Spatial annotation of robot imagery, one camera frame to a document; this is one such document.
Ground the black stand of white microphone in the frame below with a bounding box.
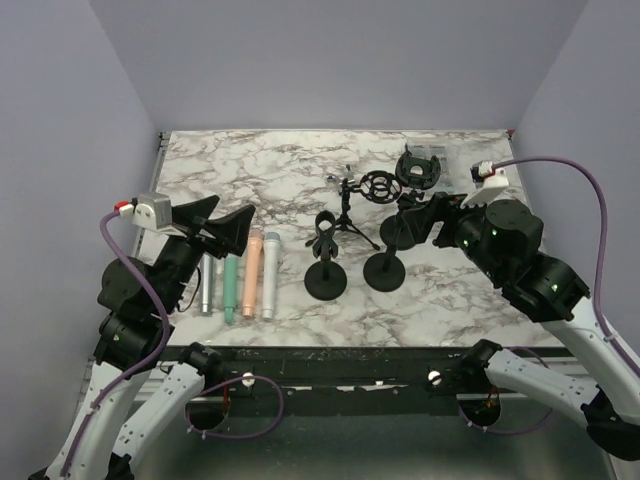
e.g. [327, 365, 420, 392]
[363, 194, 419, 292]

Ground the black stand of pink microphone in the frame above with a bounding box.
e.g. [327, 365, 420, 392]
[379, 150, 441, 251]

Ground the clear plastic screw box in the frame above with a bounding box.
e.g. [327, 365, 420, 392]
[402, 141, 454, 193]

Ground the aluminium frame rail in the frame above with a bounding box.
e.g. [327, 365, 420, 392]
[54, 132, 171, 480]

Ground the grey mesh microphone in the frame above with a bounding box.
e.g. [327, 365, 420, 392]
[200, 254, 215, 316]

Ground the white microphone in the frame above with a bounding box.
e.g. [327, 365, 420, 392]
[262, 232, 281, 320]

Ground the black tripod shock-mount stand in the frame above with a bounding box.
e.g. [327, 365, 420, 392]
[326, 165, 402, 251]

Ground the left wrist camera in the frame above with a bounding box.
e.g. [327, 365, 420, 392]
[114, 192, 172, 232]

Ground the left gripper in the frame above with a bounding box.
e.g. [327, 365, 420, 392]
[156, 195, 256, 314]

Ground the black round-base mic stand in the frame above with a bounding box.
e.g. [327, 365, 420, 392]
[304, 210, 347, 301]

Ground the pink microphone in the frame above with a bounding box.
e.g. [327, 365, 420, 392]
[242, 229, 264, 318]

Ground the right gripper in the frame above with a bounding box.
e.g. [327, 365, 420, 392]
[404, 188, 507, 282]

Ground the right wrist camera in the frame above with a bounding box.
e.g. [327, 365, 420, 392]
[461, 161, 510, 208]

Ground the teal microphone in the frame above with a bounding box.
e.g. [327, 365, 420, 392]
[223, 254, 239, 325]

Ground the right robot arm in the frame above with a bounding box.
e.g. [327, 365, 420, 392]
[400, 193, 639, 461]

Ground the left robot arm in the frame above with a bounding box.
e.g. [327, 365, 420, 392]
[32, 193, 255, 479]

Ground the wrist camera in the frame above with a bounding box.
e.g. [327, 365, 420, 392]
[114, 192, 172, 232]
[461, 161, 510, 208]

